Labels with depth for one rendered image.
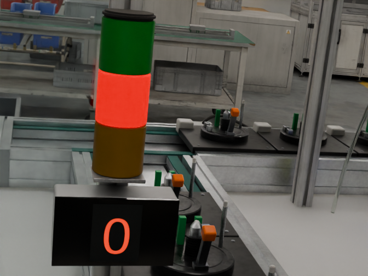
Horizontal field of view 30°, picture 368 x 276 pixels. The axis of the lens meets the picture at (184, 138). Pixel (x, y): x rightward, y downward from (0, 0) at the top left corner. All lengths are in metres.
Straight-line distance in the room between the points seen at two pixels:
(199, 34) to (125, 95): 5.08
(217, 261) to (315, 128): 0.74
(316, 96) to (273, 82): 6.31
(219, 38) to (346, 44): 4.16
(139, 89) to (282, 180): 1.30
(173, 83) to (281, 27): 2.33
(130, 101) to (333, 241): 1.08
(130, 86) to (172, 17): 7.21
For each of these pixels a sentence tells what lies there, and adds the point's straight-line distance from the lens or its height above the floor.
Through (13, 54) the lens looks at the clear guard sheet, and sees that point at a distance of 0.68.
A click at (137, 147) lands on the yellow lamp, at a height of 1.29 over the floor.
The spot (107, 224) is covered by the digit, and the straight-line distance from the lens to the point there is 0.67.
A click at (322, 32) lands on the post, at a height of 1.32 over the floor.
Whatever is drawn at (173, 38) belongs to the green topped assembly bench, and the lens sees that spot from 5.57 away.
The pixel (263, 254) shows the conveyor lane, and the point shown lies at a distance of 1.28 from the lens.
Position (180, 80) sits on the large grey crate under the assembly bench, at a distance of 6.01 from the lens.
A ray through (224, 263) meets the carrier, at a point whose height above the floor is 0.99.
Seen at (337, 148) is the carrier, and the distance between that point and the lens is 2.05.
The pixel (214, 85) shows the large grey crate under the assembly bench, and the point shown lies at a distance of 6.05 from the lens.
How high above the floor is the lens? 1.47
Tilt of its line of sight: 15 degrees down
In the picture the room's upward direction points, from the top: 6 degrees clockwise
